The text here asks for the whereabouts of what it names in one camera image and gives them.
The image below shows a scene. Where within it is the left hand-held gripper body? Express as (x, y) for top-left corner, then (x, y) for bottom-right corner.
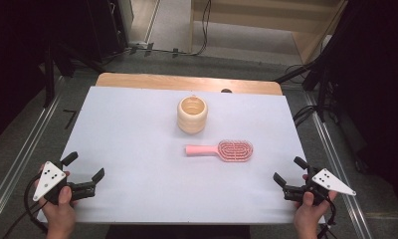
(32, 160), (98, 205)

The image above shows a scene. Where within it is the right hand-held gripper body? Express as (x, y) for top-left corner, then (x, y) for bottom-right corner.
(282, 168), (357, 206)

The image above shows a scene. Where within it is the pink hairbrush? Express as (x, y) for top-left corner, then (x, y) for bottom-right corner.
(185, 139), (254, 163)

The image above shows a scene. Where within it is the beige ribbed cup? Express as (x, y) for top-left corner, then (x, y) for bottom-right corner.
(176, 95), (209, 135)

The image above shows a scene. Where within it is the person's left hand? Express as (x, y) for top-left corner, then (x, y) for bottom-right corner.
(41, 186), (79, 232)

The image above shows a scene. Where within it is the person's right hand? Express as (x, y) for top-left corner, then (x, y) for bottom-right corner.
(294, 191), (338, 233)

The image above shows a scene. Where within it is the white board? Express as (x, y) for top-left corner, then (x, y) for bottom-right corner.
(37, 86), (326, 225)

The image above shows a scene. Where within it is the black metal stand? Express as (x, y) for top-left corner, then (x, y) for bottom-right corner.
(274, 0), (357, 123)
(42, 39), (105, 108)

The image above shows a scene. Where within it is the person's dark clothing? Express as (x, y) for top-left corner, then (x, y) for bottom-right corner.
(105, 224), (252, 239)

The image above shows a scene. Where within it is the wooden table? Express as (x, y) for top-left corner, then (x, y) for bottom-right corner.
(96, 73), (284, 97)

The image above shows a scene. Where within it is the dark curtain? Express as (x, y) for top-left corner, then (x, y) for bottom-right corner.
(0, 0), (89, 150)
(329, 0), (398, 220)

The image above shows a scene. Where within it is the black equipment cabinet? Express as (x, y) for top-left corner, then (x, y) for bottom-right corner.
(86, 0), (130, 64)

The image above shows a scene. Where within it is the light wooden shelf unit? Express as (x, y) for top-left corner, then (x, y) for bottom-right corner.
(189, 0), (349, 65)

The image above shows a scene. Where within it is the metal floor rail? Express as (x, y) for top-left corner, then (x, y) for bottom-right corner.
(0, 76), (66, 228)
(302, 91), (374, 239)

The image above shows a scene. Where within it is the left hand-held gripper black cable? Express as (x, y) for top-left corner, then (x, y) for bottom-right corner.
(1, 173), (51, 239)

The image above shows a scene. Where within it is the hand-held gripper black cable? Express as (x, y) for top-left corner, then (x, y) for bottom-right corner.
(1, 173), (51, 239)
(317, 198), (338, 239)

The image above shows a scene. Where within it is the right hand-held gripper black cable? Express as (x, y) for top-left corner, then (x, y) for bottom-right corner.
(317, 198), (338, 239)

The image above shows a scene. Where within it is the bundle of black floor cables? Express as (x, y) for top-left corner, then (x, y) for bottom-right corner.
(292, 104), (320, 127)

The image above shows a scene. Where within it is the thin black hanging cable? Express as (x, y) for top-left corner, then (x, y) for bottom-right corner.
(173, 0), (212, 57)

